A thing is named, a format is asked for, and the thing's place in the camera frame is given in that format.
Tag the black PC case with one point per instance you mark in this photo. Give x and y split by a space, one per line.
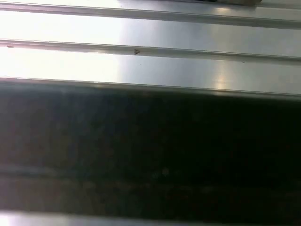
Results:
150 141

